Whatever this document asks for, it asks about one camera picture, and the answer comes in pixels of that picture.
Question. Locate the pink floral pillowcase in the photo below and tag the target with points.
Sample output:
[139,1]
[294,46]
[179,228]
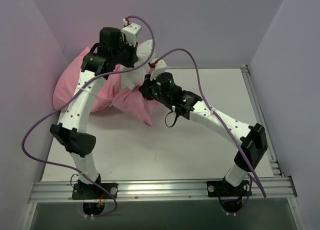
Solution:
[127,101]

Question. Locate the aluminium front rail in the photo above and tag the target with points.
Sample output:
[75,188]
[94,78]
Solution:
[156,190]

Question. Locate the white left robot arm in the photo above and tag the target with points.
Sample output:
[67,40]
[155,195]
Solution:
[71,133]

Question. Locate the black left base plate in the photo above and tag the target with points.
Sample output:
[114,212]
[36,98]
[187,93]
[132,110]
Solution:
[93,198]

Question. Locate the aluminium back rail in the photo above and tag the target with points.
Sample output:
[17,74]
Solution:
[243,68]

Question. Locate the white pillow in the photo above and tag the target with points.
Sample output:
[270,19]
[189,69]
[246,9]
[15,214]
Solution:
[130,80]

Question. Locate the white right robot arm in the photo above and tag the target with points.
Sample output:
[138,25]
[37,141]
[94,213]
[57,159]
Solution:
[249,140]

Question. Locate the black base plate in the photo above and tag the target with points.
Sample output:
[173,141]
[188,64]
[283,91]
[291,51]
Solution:
[232,199]
[93,198]

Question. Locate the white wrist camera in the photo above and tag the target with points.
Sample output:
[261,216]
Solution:
[131,31]
[157,67]

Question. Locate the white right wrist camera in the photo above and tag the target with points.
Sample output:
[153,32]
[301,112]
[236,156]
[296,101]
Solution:
[157,67]

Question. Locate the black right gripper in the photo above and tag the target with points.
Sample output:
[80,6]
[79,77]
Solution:
[145,89]

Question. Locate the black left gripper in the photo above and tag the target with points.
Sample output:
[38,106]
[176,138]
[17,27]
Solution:
[130,56]

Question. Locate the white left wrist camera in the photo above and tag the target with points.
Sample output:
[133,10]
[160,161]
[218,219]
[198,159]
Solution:
[131,31]

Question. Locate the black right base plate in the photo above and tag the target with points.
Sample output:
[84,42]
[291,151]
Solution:
[232,199]

